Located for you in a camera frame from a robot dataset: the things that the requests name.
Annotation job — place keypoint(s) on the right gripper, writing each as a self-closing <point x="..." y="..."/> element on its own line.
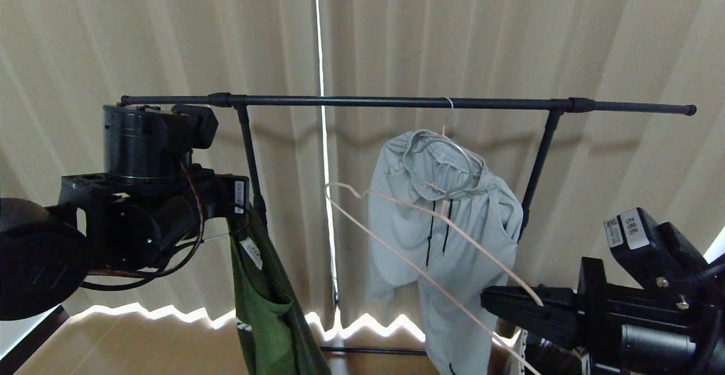
<point x="634" y="329"/>

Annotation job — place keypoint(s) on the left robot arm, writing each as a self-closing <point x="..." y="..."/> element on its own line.
<point x="34" y="256"/>

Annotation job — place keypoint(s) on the pale grey shorts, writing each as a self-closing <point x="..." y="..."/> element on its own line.
<point x="396" y="239"/>

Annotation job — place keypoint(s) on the white laundry basket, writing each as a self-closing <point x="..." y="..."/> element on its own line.
<point x="544" y="352"/>

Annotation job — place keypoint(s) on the black clothes rack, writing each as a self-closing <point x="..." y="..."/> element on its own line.
<point x="396" y="102"/>

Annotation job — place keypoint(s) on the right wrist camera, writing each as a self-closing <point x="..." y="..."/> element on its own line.
<point x="640" y="239"/>

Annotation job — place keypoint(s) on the green garment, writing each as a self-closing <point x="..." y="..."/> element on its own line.
<point x="266" y="318"/>

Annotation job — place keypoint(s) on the beige curtain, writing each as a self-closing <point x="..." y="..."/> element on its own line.
<point x="510" y="35"/>

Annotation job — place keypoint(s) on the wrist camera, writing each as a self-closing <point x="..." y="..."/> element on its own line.
<point x="640" y="239"/>
<point x="198" y="126"/>

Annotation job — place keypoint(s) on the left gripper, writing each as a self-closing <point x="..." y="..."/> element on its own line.
<point x="221" y="199"/>

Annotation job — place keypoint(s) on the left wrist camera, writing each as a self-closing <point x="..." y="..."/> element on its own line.
<point x="198" y="126"/>

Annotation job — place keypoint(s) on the pink clothes hanger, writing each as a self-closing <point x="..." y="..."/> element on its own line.
<point x="444" y="131"/>
<point x="374" y="233"/>

